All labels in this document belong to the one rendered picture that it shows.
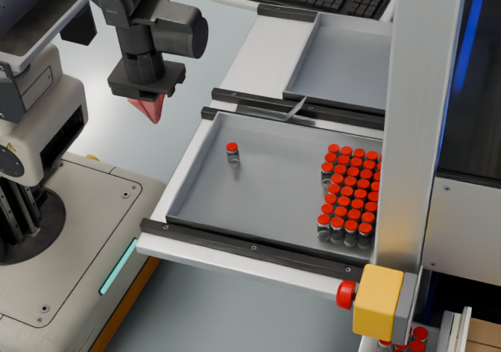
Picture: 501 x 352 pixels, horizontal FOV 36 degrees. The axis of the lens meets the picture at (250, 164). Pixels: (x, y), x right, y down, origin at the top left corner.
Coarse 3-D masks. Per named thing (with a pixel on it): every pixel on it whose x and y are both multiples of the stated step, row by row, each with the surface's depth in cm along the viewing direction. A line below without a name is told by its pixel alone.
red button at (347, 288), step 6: (342, 282) 106; (348, 282) 106; (354, 282) 106; (342, 288) 105; (348, 288) 105; (354, 288) 106; (336, 294) 106; (342, 294) 105; (348, 294) 104; (354, 294) 106; (336, 300) 105; (342, 300) 105; (348, 300) 104; (342, 306) 105; (348, 306) 105
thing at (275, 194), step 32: (224, 128) 146; (256, 128) 144; (288, 128) 142; (192, 160) 137; (224, 160) 141; (256, 160) 140; (288, 160) 140; (320, 160) 139; (192, 192) 136; (224, 192) 135; (256, 192) 135; (288, 192) 134; (320, 192) 134; (192, 224) 128; (224, 224) 131; (256, 224) 130; (288, 224) 130; (320, 256) 123; (352, 256) 120
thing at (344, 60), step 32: (320, 32) 164; (352, 32) 164; (384, 32) 162; (320, 64) 157; (352, 64) 156; (384, 64) 156; (288, 96) 148; (320, 96) 151; (352, 96) 150; (384, 96) 149
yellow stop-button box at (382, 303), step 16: (368, 272) 104; (384, 272) 104; (400, 272) 104; (368, 288) 103; (384, 288) 102; (400, 288) 103; (368, 304) 101; (384, 304) 101; (400, 304) 101; (368, 320) 102; (384, 320) 101; (400, 320) 100; (368, 336) 106; (384, 336) 104; (400, 336) 103
